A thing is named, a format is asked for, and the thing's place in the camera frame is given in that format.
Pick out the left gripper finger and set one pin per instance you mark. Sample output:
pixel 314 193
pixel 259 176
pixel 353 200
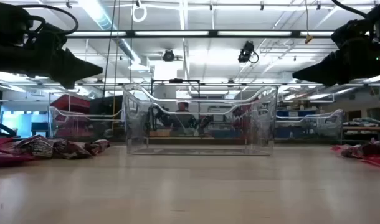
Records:
pixel 70 79
pixel 74 65

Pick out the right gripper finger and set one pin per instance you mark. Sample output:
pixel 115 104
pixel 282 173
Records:
pixel 324 68
pixel 331 81

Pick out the clear plastic bin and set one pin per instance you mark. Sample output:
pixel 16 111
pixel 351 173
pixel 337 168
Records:
pixel 336 124
pixel 131 124
pixel 56 124

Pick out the red candy packet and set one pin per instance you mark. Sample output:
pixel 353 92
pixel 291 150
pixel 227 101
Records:
pixel 377 162

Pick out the purple candy packet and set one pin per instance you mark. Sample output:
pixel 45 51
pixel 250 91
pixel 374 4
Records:
pixel 3 155

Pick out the red tool cart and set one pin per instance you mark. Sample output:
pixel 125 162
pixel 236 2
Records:
pixel 70 104

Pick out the yellow hanging tag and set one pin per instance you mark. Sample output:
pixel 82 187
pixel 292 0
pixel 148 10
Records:
pixel 308 39

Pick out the black monitor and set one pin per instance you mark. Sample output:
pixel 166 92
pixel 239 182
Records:
pixel 106 105

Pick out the blue storage bins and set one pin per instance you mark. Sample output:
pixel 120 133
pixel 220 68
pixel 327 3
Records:
pixel 294 113

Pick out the wooden workbench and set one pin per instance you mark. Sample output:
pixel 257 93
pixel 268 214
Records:
pixel 364 128

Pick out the blue lit display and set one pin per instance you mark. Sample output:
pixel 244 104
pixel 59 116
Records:
pixel 21 123

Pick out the person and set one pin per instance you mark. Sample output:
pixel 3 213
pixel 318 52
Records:
pixel 182 116

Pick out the black overhead frame bar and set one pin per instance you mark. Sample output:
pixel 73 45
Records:
pixel 131 33

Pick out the round black ceiling camera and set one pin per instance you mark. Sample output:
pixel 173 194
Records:
pixel 168 55

